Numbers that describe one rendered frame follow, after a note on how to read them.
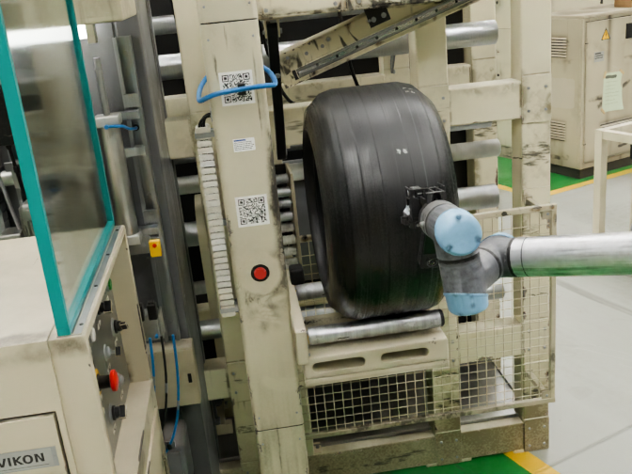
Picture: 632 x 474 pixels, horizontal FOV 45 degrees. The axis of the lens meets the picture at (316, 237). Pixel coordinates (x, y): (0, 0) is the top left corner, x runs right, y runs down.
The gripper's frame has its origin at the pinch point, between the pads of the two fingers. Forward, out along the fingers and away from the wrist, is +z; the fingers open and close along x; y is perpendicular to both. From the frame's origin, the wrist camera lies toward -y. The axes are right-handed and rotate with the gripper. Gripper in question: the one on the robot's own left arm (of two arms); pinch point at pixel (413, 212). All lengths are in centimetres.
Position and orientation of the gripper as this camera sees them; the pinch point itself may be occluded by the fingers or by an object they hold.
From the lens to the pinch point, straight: 167.0
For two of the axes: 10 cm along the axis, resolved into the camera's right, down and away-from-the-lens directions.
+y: -1.0, -9.7, -2.2
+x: -9.9, 1.2, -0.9
